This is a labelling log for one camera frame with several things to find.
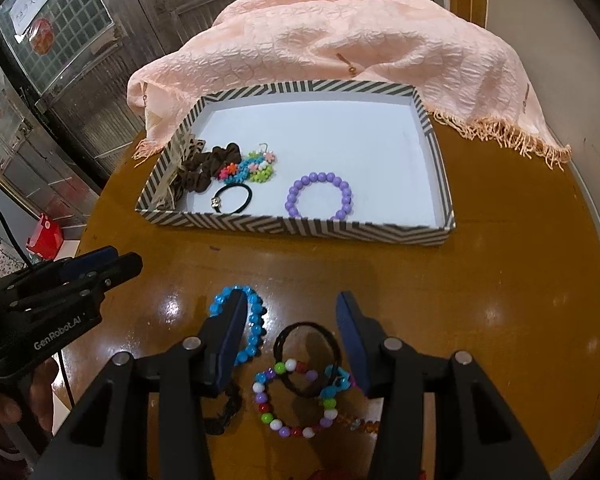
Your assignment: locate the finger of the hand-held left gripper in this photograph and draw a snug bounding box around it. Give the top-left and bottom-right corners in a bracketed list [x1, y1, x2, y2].
[0, 246, 119, 297]
[10, 252, 144, 314]

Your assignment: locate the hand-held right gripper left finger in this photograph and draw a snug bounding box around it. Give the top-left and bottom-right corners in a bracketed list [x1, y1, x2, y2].
[40, 290, 248, 480]

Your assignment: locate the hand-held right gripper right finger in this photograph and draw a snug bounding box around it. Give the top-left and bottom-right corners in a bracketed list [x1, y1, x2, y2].
[335, 291, 551, 480]

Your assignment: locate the blue bead bracelet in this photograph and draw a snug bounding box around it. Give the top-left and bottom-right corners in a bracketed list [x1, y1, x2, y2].
[209, 285, 266, 367]

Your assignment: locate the translucent bracelet with heart charms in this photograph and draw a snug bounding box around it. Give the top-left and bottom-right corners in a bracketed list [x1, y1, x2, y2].
[319, 366, 381, 435]

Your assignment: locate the plain black hair tie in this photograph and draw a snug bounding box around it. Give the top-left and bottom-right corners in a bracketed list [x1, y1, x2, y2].
[273, 323, 342, 400]

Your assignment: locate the multicolour round bead bracelet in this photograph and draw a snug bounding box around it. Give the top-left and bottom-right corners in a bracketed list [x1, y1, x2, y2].
[252, 357, 340, 438]

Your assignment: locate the black scrunchie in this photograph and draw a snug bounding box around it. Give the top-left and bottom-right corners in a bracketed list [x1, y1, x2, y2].
[202, 385, 243, 436]

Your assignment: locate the striped cardboard box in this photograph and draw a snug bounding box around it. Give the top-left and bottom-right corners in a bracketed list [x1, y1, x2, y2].
[134, 80, 456, 247]

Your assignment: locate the person's left hand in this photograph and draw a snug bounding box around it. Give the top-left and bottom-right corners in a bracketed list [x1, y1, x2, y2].
[0, 360, 59, 434]

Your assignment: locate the red bag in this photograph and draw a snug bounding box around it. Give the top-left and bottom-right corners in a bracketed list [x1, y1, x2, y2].
[26, 212, 65, 261]

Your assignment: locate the beige lace hair bow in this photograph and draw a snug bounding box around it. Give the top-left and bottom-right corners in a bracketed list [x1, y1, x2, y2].
[152, 132, 206, 211]

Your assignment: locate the brown scrunchie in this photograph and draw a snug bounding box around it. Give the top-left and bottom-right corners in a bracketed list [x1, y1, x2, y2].
[177, 142, 243, 198]

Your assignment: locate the round red door sticker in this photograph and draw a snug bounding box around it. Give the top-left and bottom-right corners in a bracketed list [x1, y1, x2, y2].
[30, 17, 56, 56]

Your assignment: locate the white paper sheet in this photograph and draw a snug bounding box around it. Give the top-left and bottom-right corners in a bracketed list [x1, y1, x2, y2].
[10, 0, 46, 33]

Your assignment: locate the pink fringed scarf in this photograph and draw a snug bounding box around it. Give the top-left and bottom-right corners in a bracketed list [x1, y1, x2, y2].
[127, 0, 573, 171]

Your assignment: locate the black cable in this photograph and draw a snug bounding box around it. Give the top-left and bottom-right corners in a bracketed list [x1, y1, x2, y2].
[0, 205, 76, 407]

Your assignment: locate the black hair tie metal bead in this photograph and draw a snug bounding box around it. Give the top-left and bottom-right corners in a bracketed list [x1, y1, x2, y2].
[210, 183, 253, 213]

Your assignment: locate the colourful flower bead bracelet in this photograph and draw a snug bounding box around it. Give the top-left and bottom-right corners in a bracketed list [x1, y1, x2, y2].
[217, 147, 278, 184]

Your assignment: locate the purple bead bracelet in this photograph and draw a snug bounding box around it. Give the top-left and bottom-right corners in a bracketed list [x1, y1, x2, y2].
[285, 172, 353, 221]

